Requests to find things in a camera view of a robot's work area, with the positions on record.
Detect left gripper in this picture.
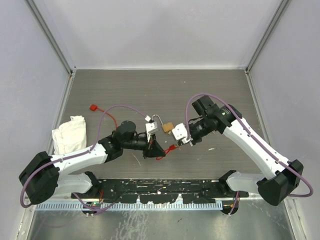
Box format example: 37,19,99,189
121,131,165,159

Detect red cable padlock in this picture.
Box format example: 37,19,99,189
156,144,179,161
89,104,118,130

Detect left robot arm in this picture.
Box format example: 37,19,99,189
18,120,166,208

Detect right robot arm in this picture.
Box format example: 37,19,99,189
171,95,304,206

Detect brass padlock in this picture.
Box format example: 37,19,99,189
151,114,174,135

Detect white cloth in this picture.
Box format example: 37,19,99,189
51,115,87,155

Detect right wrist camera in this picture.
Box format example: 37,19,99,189
172,123,190,144

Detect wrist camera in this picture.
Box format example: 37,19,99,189
145,115,159,142
172,123,190,144

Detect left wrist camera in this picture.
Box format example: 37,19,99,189
145,115,159,142

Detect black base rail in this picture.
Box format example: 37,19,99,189
94,177,241,205

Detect slotted cable duct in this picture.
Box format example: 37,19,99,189
35,200,223,211

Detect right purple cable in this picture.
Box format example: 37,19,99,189
184,93,315,198

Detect purple cable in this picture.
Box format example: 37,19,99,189
184,93,315,198
19,104,152,208

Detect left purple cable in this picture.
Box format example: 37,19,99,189
19,104,152,208

